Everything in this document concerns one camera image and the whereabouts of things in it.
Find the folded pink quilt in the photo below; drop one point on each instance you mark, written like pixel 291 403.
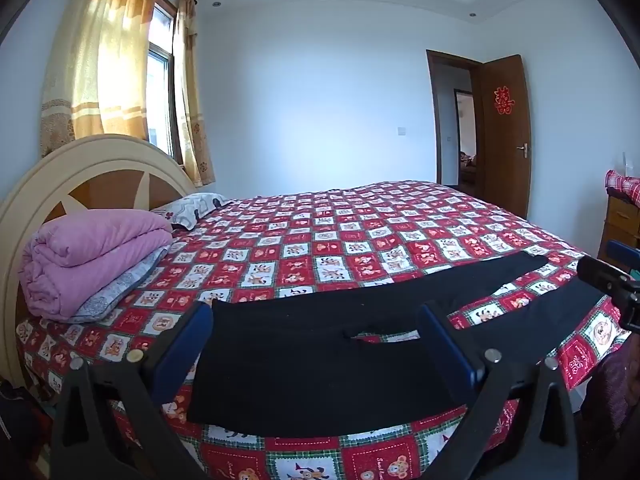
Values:
pixel 90 245

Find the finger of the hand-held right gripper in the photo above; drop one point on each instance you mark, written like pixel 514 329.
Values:
pixel 622 251
pixel 600 271

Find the narrow yellow curtain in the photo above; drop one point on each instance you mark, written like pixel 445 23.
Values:
pixel 192 110

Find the brown door frame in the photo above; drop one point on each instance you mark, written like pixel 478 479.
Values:
pixel 433 110

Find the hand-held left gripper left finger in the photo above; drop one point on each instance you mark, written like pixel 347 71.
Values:
pixel 182 355

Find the bed with red patchwork sheet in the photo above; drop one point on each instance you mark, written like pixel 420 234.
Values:
pixel 350 240

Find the black pants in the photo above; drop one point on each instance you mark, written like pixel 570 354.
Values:
pixel 300 350

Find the person's dark clothing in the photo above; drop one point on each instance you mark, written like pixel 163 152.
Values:
pixel 615 400

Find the wide yellow curtain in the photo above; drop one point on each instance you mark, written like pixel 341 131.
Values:
pixel 90 60

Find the dark cloth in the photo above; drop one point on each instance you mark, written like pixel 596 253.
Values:
pixel 20 430

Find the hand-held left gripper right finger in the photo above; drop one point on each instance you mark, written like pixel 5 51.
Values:
pixel 447 355

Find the window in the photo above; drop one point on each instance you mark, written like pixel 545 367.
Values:
pixel 160 80

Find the white patterned pillow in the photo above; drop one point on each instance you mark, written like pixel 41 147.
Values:
pixel 195 207

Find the brown wooden door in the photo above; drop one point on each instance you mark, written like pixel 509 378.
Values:
pixel 505 170

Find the grey patterned pillow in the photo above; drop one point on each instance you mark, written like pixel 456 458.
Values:
pixel 115 290

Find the red checkered cloth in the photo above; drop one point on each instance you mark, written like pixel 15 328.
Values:
pixel 625 185

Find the red paper door decoration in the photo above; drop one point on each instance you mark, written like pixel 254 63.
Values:
pixel 503 100

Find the cream and brown headboard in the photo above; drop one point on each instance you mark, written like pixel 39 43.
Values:
pixel 20 200

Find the wooden dresser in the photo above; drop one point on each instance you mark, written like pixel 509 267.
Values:
pixel 620 225

